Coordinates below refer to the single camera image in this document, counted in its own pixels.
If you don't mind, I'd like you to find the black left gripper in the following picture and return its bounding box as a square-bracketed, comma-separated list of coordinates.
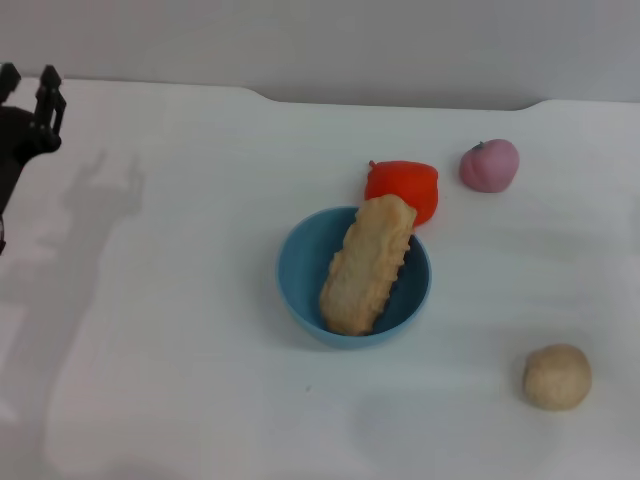
[0, 61, 68, 257]

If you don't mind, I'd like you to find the blue bowl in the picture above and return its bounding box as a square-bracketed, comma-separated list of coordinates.
[276, 205, 433, 351]

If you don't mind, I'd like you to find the long toasted bread loaf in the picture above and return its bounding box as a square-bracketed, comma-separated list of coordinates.
[318, 194, 419, 338]

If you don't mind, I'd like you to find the round beige bread bun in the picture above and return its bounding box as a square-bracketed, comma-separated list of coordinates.
[521, 342, 594, 413]

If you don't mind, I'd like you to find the red tomato toy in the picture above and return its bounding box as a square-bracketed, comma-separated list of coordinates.
[364, 159, 441, 229]

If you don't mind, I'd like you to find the pink peach toy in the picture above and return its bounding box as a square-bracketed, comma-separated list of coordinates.
[458, 139, 521, 194]

